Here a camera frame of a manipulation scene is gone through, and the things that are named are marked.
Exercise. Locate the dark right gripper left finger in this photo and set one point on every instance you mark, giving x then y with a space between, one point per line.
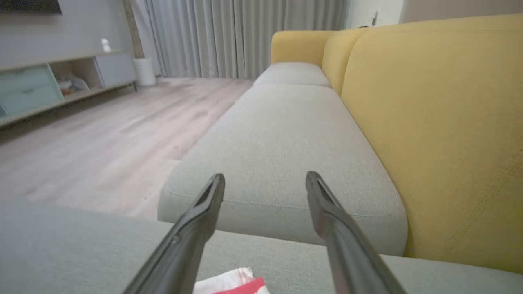
184 253

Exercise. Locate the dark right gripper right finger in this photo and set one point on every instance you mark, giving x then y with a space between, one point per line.
351 261

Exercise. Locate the red shorts white waistband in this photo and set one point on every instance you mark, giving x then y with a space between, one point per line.
229 283

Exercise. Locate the long grey sofa seat cushion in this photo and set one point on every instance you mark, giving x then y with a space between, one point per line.
278 143

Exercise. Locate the wide yellow sofa back cushion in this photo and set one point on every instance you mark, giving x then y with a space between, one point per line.
441 122

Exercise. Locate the white cylindrical plant pot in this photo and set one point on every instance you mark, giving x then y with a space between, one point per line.
144 71

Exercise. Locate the low wooden tv cabinet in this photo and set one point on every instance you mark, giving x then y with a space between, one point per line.
114 69

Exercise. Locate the small grey sofa seat cushion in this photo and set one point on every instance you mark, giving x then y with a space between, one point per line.
292 73

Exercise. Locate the items on cabinet shelf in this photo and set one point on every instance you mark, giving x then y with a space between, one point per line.
71 85

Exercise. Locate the narrow yellow sofa back cushion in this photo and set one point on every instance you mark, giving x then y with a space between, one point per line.
337 57

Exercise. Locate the small white figurine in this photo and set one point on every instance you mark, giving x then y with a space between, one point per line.
106 45

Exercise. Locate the yellow sofa armrest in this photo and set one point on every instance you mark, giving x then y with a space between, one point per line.
294 47

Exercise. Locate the grey pleated curtain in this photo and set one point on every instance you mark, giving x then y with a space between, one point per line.
245 36

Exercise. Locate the brown tree trunk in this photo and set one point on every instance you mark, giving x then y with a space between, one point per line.
132 28

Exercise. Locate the dark wall television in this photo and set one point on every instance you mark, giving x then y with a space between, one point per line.
28 5

